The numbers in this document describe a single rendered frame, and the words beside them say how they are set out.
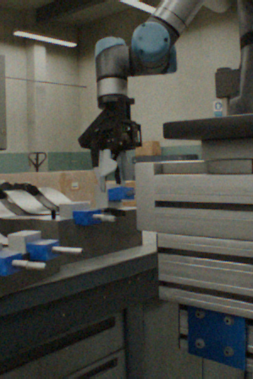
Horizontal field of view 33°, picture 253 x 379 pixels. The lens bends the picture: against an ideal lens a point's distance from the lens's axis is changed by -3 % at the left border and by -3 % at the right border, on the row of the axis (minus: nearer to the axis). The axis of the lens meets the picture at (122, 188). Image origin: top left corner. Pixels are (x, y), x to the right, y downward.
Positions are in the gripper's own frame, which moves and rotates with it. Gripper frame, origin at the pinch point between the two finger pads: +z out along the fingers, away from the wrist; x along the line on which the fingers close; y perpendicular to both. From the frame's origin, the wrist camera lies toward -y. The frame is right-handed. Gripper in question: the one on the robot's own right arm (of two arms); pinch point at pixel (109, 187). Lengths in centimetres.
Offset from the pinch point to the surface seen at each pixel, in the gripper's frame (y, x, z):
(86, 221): 5.0, -12.7, 8.2
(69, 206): 1.2, -13.5, 5.0
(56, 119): -643, 539, -277
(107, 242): 1.3, -3.2, 12.2
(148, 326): -1.0, 12.6, 33.5
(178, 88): -368, 609, -288
